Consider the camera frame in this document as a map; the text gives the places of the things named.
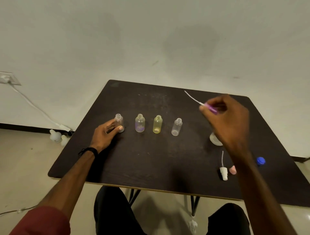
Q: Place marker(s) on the person's right hand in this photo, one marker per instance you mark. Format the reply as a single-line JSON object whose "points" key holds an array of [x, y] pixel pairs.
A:
{"points": [[232, 123]]}

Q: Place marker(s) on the person's left hand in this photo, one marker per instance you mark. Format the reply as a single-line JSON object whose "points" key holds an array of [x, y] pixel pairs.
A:
{"points": [[101, 139]]}

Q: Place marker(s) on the large clear plastic bottle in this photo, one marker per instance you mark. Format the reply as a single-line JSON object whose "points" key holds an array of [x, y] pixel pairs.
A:
{"points": [[215, 141]]}

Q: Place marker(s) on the purple spray cap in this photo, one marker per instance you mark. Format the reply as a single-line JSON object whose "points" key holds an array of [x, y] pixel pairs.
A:
{"points": [[211, 109]]}

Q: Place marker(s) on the small clear bottle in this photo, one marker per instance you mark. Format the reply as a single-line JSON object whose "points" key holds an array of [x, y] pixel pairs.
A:
{"points": [[119, 121], [176, 128]]}

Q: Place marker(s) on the small purple-tinted bottle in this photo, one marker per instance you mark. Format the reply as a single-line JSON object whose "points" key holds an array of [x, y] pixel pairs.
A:
{"points": [[140, 126]]}

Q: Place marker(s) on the pink round cap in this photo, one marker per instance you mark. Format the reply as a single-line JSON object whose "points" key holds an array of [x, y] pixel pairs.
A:
{"points": [[232, 170]]}

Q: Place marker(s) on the blue bottle cap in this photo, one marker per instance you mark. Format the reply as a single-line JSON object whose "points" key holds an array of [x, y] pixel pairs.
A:
{"points": [[260, 161]]}

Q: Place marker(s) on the white spray cap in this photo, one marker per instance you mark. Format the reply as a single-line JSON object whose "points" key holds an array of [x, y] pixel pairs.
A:
{"points": [[224, 173]]}

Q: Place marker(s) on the small yellow bottle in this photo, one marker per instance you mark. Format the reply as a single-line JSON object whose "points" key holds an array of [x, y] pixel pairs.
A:
{"points": [[157, 126]]}

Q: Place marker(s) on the person's right forearm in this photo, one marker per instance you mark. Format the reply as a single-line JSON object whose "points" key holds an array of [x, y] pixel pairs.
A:
{"points": [[261, 198]]}

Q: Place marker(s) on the person's left forearm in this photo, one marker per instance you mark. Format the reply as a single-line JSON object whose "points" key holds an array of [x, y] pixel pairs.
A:
{"points": [[70, 184]]}

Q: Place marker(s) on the person's right leg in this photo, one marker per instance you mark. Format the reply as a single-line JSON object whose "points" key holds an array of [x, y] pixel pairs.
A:
{"points": [[227, 220]]}

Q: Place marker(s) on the black wristband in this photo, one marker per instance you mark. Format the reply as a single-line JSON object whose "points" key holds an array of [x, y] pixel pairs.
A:
{"points": [[89, 150]]}

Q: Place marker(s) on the white plastic floor object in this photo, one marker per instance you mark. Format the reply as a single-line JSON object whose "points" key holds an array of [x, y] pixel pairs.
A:
{"points": [[55, 136]]}

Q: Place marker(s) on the black table leg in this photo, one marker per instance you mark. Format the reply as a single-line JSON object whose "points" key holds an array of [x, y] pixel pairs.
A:
{"points": [[195, 205], [134, 197]]}

